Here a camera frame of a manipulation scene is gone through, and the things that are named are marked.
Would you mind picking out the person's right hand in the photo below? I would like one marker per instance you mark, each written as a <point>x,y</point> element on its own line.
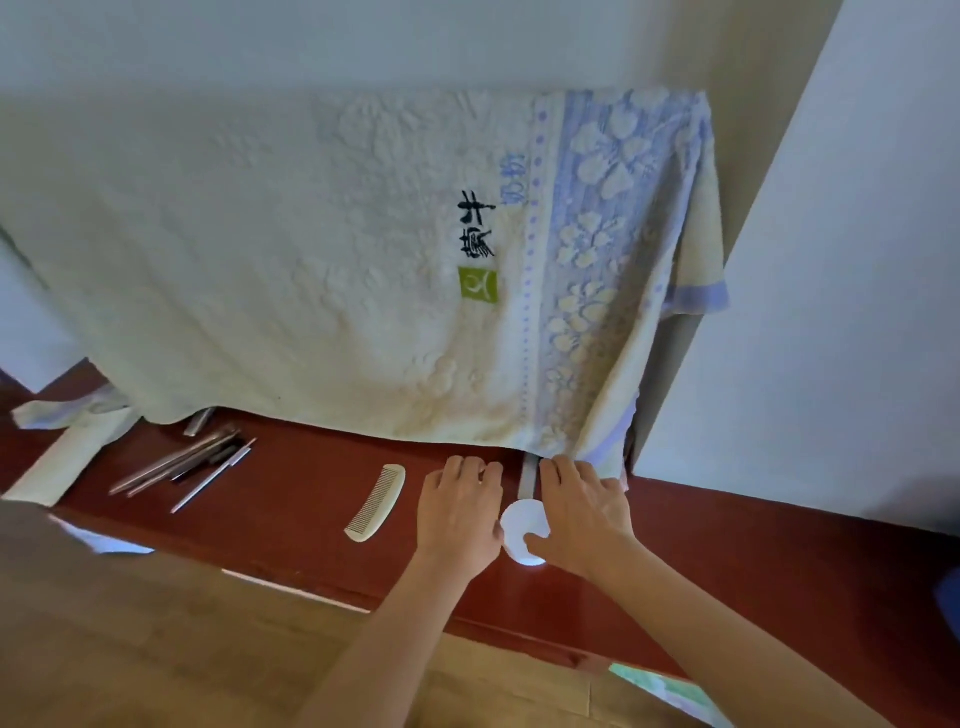
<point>585,525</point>

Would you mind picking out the person's left hand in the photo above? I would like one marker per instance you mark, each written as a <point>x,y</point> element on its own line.
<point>457,525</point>

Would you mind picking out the person's right thumb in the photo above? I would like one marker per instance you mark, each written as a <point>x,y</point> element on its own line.
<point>536,544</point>

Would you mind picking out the person's left little finger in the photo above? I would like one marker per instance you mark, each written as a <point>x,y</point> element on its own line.
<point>432,484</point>

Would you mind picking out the person's right middle finger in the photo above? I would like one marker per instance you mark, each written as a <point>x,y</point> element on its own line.
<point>568,476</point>

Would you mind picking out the person's right little finger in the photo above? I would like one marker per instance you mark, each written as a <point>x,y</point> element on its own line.
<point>613,491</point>

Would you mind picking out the person's left middle finger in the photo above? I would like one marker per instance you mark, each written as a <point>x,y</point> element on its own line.
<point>472,469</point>

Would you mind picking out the white round hand mirror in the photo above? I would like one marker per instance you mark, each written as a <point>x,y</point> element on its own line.
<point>523,525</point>

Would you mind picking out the person's right forearm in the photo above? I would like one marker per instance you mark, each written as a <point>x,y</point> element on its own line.
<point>712,645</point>

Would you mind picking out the person's left forearm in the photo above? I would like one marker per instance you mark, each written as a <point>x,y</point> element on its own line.
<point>390,645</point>

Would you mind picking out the cream plastic comb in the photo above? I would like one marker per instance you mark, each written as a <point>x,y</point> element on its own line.
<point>375,504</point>

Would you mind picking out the green and white patterned object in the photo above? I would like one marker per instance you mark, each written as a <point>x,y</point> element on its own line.
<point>667,694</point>

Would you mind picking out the silver and white slim tool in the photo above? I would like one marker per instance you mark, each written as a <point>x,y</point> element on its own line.
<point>214,475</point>

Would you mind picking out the black slim tool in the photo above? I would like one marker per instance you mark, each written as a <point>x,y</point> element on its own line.
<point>206,463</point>

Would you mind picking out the cream towel with blue floral border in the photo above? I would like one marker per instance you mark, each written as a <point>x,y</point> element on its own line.
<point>337,262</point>

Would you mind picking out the silver metal hair clip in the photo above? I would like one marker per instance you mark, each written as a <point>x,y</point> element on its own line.
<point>199,422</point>

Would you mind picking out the blue object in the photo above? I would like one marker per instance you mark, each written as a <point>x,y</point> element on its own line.
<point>949,604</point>

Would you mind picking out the white folded cloth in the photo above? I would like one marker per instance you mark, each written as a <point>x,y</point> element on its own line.
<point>67,457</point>

